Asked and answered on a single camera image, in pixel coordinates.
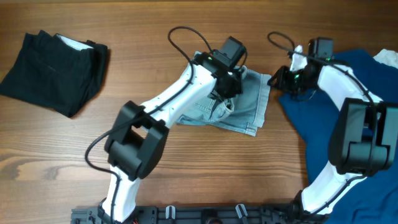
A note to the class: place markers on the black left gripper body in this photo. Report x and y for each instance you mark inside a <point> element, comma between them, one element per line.
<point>232,84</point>

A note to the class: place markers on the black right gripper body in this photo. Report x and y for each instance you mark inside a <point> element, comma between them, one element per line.
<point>283,79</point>

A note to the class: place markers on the light blue denim shorts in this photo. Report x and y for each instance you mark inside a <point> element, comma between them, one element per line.
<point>245,113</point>

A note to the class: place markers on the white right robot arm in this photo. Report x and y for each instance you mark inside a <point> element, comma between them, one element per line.
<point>362,143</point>

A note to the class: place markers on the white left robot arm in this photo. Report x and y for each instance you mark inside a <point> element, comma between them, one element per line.
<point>136,141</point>

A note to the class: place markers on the white garment in pile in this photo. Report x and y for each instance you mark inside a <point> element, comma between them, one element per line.
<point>387,57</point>

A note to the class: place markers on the dark blue garment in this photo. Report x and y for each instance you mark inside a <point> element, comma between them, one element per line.
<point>373,200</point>

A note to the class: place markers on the folded black garment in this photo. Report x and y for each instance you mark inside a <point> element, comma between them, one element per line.
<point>56,72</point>

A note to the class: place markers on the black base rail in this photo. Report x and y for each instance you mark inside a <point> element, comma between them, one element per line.
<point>190,215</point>

